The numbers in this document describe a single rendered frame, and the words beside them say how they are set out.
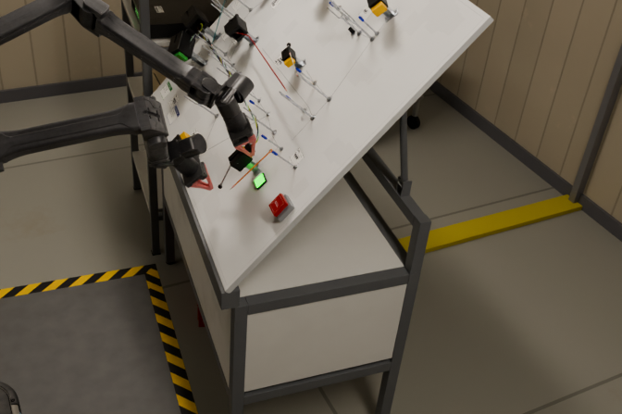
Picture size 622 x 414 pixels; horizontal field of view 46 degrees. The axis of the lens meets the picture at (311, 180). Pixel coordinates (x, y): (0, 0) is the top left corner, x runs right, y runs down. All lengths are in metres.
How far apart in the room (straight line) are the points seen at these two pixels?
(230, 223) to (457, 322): 1.49
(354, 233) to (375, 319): 0.28
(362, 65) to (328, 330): 0.83
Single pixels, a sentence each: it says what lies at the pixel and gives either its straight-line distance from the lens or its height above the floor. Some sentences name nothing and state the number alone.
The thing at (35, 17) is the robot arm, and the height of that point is 1.50.
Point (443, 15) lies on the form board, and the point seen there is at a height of 1.59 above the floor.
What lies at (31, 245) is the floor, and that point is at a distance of 3.71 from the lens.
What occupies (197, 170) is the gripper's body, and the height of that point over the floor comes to 1.10.
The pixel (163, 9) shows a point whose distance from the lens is 3.18.
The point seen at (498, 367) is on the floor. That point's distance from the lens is 3.26.
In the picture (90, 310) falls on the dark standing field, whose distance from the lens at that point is 3.33.
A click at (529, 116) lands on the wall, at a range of 4.53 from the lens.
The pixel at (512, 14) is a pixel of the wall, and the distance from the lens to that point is 4.56.
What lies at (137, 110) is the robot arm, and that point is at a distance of 1.61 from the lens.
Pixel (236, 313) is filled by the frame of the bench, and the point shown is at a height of 0.78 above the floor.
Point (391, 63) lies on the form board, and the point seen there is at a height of 1.45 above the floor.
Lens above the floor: 2.30
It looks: 34 degrees down
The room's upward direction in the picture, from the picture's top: 6 degrees clockwise
